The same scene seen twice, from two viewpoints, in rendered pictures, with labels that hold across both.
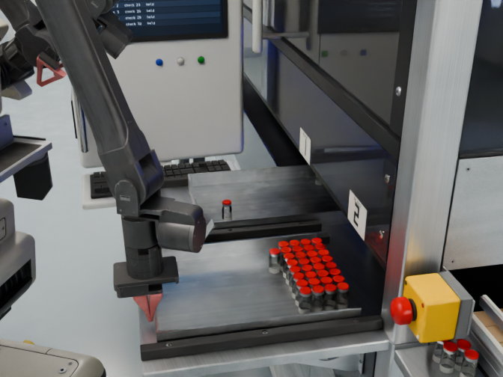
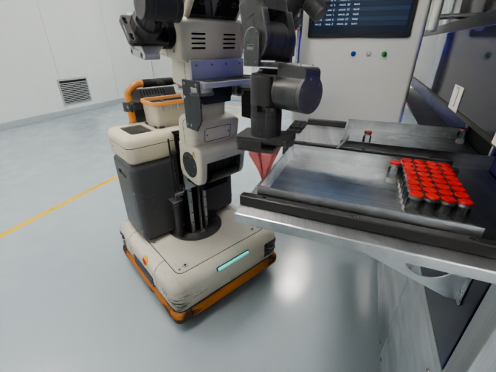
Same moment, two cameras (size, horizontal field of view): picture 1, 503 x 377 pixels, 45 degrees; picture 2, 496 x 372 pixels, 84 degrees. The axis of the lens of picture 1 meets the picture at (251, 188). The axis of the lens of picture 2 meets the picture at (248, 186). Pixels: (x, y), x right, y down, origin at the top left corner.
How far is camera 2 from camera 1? 0.56 m
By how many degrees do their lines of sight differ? 30
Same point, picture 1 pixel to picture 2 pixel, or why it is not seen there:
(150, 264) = (265, 123)
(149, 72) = (345, 60)
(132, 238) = (254, 94)
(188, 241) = (294, 95)
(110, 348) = not seen: hidden behind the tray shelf
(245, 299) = (353, 192)
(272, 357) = (355, 240)
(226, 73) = (401, 66)
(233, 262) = (356, 169)
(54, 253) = not seen: hidden behind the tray
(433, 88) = not seen: outside the picture
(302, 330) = (398, 226)
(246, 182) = (392, 133)
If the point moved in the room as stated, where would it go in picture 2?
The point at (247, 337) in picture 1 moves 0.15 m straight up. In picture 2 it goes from (336, 215) to (352, 122)
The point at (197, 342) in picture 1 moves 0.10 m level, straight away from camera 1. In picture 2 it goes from (287, 204) to (305, 181)
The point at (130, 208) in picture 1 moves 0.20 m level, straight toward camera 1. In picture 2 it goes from (252, 57) to (182, 66)
